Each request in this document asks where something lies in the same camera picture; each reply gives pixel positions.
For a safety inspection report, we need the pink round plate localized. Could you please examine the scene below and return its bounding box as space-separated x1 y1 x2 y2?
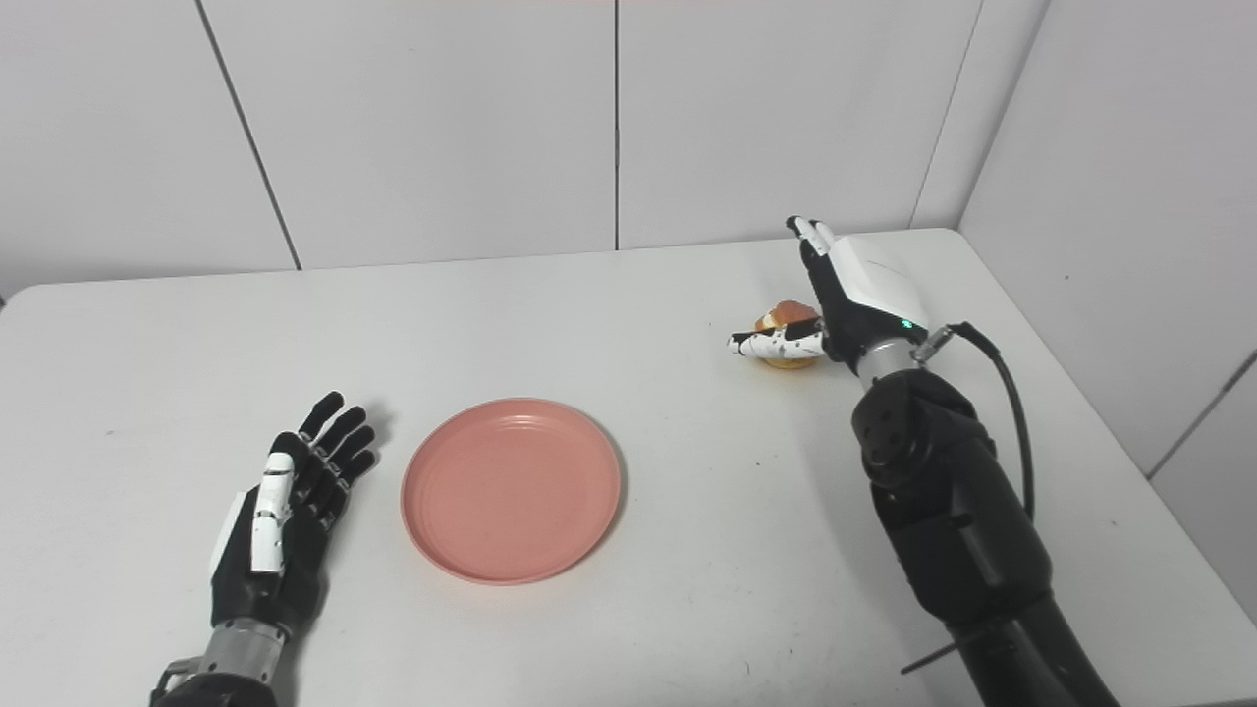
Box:
400 397 624 587

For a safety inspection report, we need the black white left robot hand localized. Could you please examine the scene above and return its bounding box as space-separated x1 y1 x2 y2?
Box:
209 391 379 639

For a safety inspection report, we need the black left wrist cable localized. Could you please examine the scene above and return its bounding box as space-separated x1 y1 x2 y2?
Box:
149 658 204 700

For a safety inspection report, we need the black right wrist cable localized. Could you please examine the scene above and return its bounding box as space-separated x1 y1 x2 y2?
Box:
913 322 1035 521

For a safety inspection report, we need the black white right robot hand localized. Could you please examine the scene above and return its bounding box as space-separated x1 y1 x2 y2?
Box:
728 216 930 366

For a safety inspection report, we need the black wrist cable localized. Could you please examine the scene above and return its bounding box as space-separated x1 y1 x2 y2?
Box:
913 322 1035 521
149 658 204 700

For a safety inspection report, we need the golden cream puff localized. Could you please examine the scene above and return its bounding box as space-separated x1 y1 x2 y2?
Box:
753 300 822 371

